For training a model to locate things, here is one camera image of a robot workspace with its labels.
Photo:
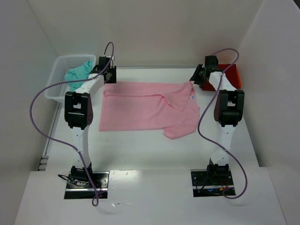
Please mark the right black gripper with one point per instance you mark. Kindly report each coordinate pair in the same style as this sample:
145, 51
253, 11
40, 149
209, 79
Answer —
198, 75

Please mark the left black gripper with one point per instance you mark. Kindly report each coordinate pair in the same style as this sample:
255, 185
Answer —
111, 75

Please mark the pink polo shirt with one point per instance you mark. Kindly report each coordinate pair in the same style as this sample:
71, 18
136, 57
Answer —
135, 106

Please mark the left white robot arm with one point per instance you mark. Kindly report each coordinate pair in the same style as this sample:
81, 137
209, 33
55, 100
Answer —
79, 115

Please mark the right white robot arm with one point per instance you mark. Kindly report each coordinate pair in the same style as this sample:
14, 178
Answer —
228, 113

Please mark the teal t shirt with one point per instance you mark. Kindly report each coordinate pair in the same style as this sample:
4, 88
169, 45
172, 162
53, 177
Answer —
78, 73

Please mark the red folded t shirt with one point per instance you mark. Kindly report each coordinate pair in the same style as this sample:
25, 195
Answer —
233, 77

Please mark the white plastic basket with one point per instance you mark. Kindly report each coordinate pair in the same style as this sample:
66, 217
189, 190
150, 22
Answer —
60, 68

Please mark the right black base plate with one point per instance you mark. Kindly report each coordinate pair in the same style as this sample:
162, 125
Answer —
212, 186

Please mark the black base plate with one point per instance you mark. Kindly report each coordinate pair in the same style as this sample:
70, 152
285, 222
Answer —
77, 188
212, 186

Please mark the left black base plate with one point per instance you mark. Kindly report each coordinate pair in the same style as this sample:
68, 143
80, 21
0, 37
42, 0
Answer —
77, 188

